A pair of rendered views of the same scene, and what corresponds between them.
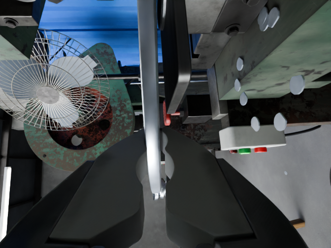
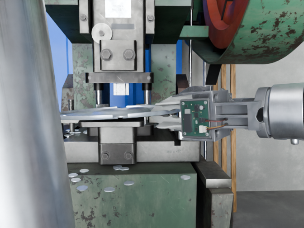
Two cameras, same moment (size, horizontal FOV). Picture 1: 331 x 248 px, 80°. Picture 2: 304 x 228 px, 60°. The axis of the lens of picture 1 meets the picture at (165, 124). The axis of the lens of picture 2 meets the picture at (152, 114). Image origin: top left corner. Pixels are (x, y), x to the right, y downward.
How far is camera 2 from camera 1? 50 cm
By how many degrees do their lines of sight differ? 81
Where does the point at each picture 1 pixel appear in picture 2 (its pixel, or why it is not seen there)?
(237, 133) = not seen: hidden behind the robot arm
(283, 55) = (112, 183)
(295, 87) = (128, 182)
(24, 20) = (84, 26)
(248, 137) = not seen: hidden behind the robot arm
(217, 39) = (80, 154)
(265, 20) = (119, 167)
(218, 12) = (118, 142)
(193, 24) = (108, 131)
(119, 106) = not seen: outside the picture
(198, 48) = (68, 143)
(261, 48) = (109, 172)
